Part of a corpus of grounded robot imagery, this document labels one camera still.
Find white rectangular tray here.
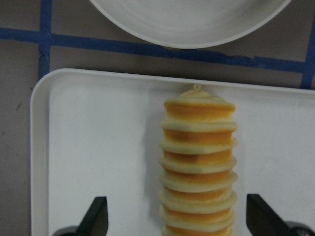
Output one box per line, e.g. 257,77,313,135
31,69,315,236

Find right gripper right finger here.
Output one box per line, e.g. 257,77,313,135
246,194,315,236

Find cream plate under lemon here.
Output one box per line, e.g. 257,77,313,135
91,0,290,49

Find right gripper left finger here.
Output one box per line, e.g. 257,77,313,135
53,196,109,236

